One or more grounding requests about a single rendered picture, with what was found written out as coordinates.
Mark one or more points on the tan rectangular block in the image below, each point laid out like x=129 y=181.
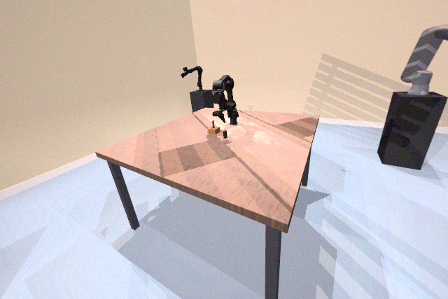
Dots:
x=215 y=130

